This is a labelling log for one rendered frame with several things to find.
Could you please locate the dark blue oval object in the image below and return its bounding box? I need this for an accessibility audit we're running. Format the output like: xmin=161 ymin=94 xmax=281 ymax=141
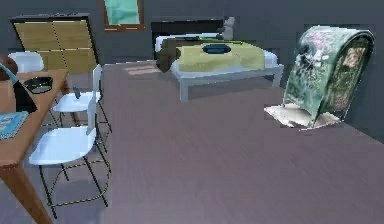
xmin=201 ymin=43 xmax=232 ymax=55

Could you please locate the black bowl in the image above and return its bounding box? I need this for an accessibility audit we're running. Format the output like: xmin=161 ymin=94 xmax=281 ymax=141
xmin=22 ymin=76 xmax=54 ymax=95

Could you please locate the brown wooden table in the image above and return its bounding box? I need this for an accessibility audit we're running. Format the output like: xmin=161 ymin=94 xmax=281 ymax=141
xmin=0 ymin=69 xmax=70 ymax=224

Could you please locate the grey teddy bear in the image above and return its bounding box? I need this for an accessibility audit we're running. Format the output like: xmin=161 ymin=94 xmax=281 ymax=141
xmin=217 ymin=16 xmax=236 ymax=41

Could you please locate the wooden cupboard with black frame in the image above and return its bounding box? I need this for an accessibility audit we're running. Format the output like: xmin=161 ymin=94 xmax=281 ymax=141
xmin=9 ymin=13 xmax=100 ymax=76

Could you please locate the light blue book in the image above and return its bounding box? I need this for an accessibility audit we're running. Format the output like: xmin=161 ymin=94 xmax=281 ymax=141
xmin=0 ymin=110 xmax=30 ymax=140

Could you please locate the framed green picture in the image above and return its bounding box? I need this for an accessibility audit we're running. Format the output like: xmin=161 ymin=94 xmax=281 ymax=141
xmin=99 ymin=0 xmax=146 ymax=33

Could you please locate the white chair with wire legs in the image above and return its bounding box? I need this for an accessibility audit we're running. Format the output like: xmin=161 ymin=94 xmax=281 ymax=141
xmin=51 ymin=64 xmax=113 ymax=134
xmin=7 ymin=51 xmax=45 ymax=74
xmin=28 ymin=96 xmax=112 ymax=220

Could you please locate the green floral armchair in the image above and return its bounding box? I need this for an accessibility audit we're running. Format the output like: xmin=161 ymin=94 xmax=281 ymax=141
xmin=263 ymin=25 xmax=375 ymax=130

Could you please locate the dark brown round object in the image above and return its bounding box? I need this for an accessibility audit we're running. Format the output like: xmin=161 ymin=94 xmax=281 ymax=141
xmin=0 ymin=54 xmax=19 ymax=81

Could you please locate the white bed with yellow blanket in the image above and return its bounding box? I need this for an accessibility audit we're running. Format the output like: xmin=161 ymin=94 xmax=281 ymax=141
xmin=150 ymin=19 xmax=285 ymax=103

